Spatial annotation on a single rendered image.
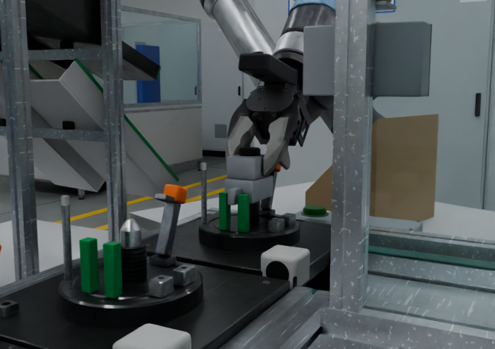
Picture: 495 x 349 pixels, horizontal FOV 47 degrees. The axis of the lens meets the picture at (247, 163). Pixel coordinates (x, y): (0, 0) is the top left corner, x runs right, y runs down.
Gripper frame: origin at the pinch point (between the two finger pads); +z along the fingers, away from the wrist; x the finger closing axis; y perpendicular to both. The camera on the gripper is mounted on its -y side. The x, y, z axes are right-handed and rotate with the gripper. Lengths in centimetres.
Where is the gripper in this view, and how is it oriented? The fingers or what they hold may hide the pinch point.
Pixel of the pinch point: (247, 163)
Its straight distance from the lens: 77.7
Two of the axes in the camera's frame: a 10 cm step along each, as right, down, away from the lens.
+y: 3.3, 5.9, 7.3
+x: -8.9, -0.6, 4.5
